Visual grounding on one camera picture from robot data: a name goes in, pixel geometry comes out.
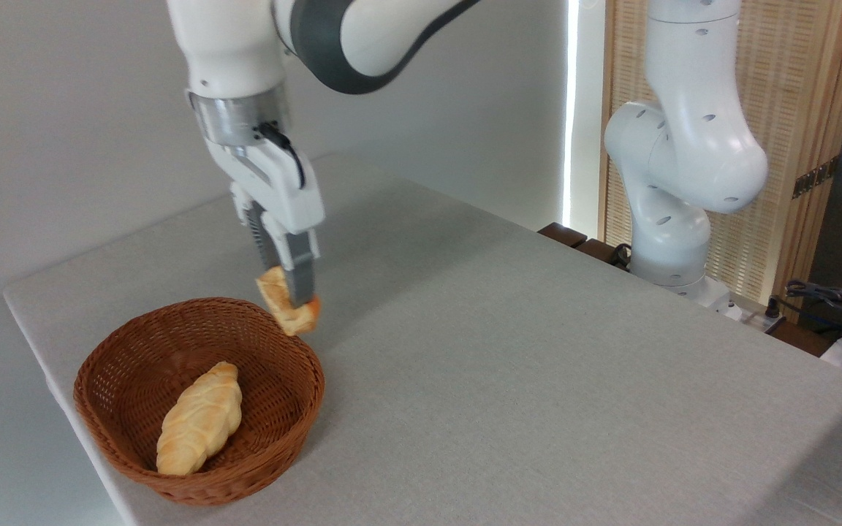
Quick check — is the metal screen hinge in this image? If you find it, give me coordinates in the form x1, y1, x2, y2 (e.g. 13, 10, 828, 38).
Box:
792, 156, 841, 199

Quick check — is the grey tablecloth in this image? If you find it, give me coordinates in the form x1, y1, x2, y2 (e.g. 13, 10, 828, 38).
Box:
3, 152, 842, 526

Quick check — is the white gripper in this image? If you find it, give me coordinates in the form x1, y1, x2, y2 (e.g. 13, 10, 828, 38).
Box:
205, 137, 325, 308

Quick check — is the brown wicker basket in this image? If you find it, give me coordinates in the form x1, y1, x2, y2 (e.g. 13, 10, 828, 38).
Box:
73, 297, 326, 507

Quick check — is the long braided bread loaf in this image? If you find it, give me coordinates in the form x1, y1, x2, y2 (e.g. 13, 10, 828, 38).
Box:
156, 362, 243, 477

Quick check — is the white power strip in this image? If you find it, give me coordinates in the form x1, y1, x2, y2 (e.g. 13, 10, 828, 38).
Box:
727, 301, 787, 334

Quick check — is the black cable bundle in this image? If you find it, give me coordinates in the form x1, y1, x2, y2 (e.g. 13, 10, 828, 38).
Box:
785, 280, 842, 344

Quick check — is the small golden bread piece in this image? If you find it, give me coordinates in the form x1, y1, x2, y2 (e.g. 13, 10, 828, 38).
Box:
256, 266, 322, 338

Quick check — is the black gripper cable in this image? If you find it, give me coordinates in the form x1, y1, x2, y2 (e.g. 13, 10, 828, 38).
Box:
254, 121, 307, 189

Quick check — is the bamboo folding screen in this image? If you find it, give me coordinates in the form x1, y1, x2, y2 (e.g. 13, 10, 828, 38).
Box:
599, 0, 842, 322

